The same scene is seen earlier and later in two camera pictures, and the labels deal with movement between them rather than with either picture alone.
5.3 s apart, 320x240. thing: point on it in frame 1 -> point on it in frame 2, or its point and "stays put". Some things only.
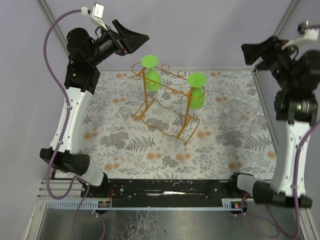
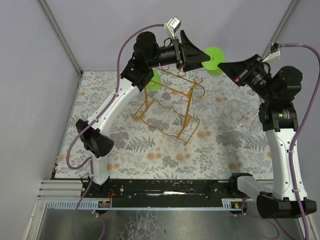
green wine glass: x=197 y=80 -> x=217 y=57
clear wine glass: x=259 y=123 stays put
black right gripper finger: x=253 y=52 -> x=236 y=70
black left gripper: x=119 y=43 -> x=178 y=53
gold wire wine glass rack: x=168 y=95 stays put
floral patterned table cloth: x=181 y=125 stays put
